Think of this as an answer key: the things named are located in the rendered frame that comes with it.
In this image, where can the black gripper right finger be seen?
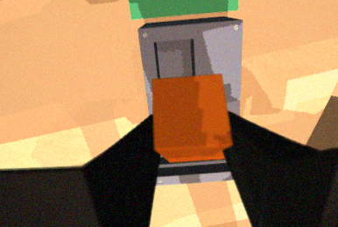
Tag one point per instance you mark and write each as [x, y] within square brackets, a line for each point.
[281, 182]

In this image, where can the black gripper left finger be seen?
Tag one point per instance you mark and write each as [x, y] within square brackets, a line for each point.
[114, 189]

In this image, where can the green mat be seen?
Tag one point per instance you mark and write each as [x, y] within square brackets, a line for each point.
[187, 48]

